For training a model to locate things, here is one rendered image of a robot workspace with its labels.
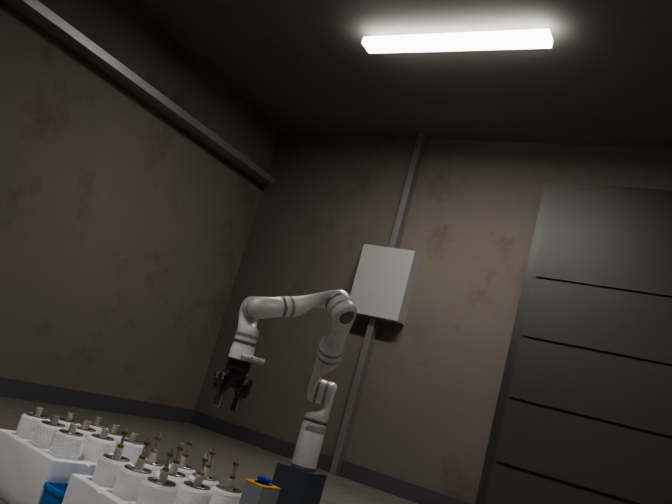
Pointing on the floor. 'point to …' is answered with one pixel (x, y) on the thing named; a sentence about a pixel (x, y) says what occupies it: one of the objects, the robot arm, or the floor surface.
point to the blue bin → (53, 493)
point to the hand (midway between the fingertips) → (226, 404)
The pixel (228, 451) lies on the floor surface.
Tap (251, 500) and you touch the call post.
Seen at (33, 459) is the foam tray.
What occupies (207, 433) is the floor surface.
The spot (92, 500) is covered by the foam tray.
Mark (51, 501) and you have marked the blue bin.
